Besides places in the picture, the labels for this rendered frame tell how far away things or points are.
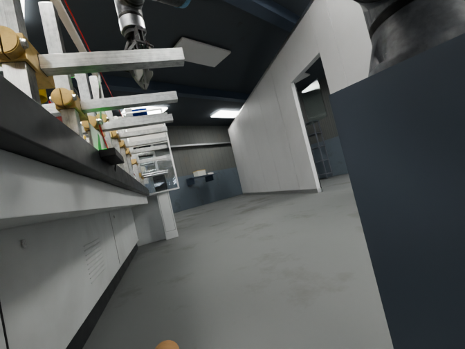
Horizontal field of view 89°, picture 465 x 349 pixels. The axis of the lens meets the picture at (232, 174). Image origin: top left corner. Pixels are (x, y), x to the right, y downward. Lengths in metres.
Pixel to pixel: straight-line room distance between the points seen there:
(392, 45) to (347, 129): 0.13
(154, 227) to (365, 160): 3.19
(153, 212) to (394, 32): 3.23
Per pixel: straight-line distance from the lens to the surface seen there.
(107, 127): 1.10
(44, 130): 0.50
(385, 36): 0.48
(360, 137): 0.41
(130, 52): 0.63
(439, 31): 0.44
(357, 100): 0.41
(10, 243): 0.87
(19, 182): 0.48
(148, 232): 3.45
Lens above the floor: 0.49
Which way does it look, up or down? 3 degrees up
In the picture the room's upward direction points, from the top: 13 degrees counter-clockwise
